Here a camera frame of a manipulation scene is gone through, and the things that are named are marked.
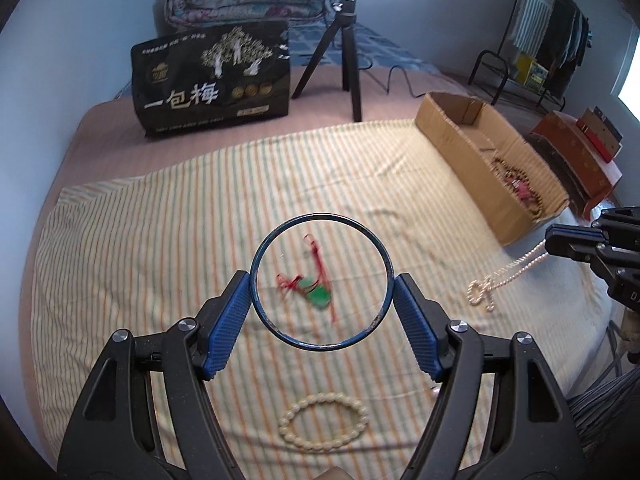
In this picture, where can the dark hanging clothes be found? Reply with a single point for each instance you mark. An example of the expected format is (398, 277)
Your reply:
(562, 45)

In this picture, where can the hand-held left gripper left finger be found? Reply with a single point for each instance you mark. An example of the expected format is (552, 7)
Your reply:
(227, 320)

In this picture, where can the yellow green box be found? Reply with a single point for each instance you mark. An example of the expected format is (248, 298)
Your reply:
(531, 71)

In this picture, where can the folded floral quilt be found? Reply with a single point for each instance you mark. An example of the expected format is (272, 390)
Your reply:
(240, 2)

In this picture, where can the blue patterned blanket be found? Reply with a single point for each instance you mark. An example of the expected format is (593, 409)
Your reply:
(395, 47)

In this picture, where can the dark striped cloth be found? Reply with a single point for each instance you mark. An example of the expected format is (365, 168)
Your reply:
(605, 415)

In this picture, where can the orange cardboard box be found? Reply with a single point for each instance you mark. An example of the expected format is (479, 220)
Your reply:
(575, 160)

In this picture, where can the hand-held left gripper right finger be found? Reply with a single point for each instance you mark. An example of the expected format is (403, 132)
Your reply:
(414, 320)

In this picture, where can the pink mattress cover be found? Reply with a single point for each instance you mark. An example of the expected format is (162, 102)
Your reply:
(110, 145)

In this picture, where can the striped bed sheet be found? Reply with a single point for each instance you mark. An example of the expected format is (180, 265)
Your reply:
(150, 240)

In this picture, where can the red jewelry piece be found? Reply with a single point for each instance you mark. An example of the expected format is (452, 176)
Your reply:
(520, 187)

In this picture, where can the black clothes rack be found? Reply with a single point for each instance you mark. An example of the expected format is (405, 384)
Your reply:
(492, 67)

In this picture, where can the red and beige box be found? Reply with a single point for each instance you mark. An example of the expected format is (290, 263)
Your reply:
(600, 132)

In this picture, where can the black printed bag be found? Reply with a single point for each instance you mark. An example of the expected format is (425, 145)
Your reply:
(210, 85)

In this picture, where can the striped hanging cloth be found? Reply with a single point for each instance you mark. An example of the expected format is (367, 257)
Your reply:
(532, 10)

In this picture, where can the blue bangle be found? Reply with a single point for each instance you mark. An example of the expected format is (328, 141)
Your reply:
(320, 348)

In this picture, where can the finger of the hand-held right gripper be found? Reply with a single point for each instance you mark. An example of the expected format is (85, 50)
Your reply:
(570, 242)
(617, 220)

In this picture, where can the black tripod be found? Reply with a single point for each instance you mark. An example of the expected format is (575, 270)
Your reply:
(350, 60)

